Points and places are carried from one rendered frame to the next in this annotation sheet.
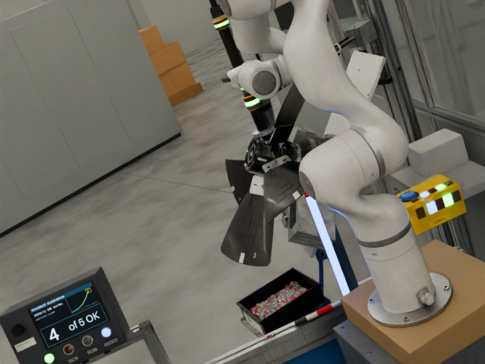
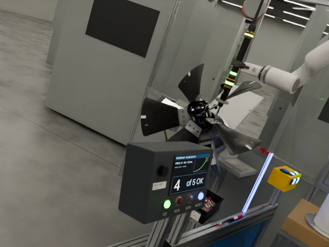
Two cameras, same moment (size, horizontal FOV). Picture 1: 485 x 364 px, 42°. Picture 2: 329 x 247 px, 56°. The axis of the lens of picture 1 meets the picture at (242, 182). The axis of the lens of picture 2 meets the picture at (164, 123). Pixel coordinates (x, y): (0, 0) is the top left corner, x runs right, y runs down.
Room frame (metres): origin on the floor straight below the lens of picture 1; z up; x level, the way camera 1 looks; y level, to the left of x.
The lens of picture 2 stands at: (0.92, 1.18, 1.53)
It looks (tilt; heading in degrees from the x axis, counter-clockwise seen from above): 16 degrees down; 315
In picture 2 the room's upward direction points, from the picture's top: 20 degrees clockwise
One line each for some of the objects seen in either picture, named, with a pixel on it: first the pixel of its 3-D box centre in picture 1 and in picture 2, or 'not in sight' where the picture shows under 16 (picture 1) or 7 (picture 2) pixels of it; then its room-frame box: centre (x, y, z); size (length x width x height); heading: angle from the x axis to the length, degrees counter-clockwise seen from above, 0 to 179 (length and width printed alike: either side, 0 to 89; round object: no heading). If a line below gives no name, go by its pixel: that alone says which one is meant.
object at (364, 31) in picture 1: (361, 33); (226, 76); (2.27, -0.61, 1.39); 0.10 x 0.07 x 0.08; 129
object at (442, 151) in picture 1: (434, 152); (225, 147); (2.11, -0.69, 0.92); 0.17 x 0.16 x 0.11; 94
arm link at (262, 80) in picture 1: (260, 79); (283, 81); (1.62, -0.15, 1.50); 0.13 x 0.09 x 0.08; 4
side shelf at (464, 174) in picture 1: (442, 178); (227, 160); (2.03, -0.66, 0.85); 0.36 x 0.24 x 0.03; 4
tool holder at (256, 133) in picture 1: (260, 116); (225, 92); (1.88, -0.13, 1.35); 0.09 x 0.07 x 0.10; 129
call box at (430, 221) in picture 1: (428, 206); (284, 179); (1.54, -0.44, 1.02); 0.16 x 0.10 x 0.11; 94
